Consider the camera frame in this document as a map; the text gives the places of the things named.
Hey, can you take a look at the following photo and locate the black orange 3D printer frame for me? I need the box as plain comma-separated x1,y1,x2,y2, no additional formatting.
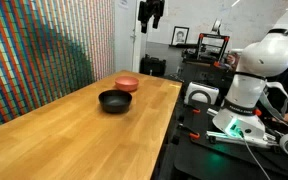
181,32,231,68

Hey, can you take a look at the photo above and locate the white rounded device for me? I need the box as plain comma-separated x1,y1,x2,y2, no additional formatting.
183,81,220,106

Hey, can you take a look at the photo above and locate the colourful striped wall panel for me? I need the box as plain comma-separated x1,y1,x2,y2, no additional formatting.
0,0,116,133

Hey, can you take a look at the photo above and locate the framed portrait picture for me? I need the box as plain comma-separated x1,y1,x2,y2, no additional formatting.
170,25,190,46

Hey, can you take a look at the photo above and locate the white robot base cable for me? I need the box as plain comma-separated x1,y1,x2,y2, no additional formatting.
238,131,272,180

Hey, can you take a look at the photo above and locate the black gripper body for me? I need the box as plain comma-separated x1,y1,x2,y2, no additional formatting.
137,0,166,22

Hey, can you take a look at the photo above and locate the black bowl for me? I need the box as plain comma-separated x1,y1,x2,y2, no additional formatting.
98,89,133,114

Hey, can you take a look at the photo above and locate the black box case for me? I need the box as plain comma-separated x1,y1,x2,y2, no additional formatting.
139,54,167,77

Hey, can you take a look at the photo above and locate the pink bowl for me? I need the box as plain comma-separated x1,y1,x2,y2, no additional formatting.
114,75,140,93

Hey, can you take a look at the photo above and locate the orange black clamp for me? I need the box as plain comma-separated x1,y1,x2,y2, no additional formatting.
183,103,202,116
177,123,201,141

